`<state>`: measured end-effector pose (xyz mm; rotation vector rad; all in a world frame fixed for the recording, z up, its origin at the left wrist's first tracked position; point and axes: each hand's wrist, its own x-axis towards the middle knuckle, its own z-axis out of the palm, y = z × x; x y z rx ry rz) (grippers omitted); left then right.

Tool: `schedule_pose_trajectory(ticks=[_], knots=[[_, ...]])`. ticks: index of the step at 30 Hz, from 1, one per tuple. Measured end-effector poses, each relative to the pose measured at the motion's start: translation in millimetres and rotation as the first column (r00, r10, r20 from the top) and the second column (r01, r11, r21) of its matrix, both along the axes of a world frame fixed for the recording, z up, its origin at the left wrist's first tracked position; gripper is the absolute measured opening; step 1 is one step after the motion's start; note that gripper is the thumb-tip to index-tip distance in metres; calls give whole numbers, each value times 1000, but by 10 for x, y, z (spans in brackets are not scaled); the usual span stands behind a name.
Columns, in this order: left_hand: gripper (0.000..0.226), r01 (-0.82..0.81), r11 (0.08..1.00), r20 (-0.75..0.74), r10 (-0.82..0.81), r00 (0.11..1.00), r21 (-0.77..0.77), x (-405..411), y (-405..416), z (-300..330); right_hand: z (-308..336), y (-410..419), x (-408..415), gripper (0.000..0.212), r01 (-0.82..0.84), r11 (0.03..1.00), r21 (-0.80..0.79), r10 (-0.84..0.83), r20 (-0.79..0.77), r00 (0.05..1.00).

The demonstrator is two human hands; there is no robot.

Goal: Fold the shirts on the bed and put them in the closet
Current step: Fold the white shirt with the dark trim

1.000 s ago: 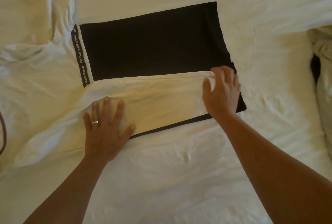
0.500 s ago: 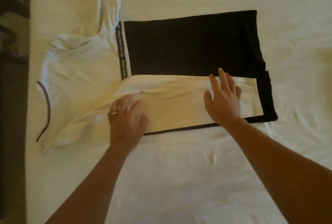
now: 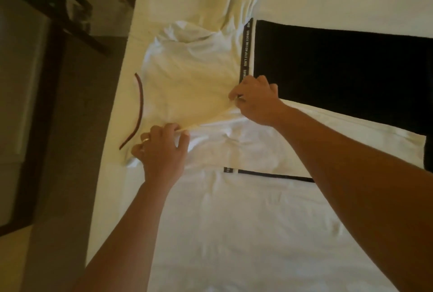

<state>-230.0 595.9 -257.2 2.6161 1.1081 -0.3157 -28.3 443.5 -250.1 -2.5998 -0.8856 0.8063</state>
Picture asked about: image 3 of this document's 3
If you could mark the person's left hand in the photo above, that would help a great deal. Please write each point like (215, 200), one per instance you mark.
(162, 160)

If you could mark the person's right hand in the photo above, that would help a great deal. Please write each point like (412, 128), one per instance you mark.
(258, 100)

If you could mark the white and black t-shirt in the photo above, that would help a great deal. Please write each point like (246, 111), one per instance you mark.
(182, 79)

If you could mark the person's left forearm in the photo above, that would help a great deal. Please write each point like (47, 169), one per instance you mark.
(128, 244)

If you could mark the person's right forearm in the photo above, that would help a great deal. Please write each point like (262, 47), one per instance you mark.
(365, 187)

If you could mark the white bed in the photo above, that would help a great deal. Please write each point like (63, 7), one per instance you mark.
(237, 234)

